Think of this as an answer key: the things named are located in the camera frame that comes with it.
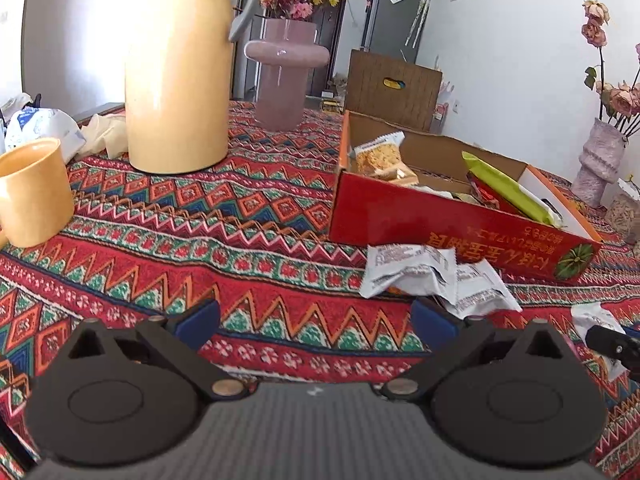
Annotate green white snack bar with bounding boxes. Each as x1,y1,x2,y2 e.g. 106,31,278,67
461,152,563,229

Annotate cookie snack packet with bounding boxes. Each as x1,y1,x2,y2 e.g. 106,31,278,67
352,131,405,176

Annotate white snack packet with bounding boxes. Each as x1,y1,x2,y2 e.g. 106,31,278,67
445,259,522,320
570,301,629,380
359,244,458,304

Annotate patterned red tablecloth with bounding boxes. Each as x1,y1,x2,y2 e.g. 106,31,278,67
1,103,639,479

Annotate red cardboard box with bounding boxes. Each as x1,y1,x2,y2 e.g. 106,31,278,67
329,112,602,284

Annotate textured pink vase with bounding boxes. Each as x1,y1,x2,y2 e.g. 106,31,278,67
570,118,628,208

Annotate yellow ceramic mug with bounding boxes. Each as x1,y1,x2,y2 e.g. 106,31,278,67
0,138,74,248

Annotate dried pink roses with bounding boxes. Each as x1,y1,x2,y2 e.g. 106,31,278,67
580,0,639,143

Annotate white plastic bag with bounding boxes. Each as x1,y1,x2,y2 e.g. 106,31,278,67
4,106,86,164

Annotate yellow thermos jug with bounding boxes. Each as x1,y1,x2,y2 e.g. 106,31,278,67
125,0,259,174

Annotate pink glass vase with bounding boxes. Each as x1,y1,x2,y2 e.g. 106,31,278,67
244,18,330,131

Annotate grey refrigerator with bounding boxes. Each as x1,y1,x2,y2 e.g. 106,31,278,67
360,0,431,63

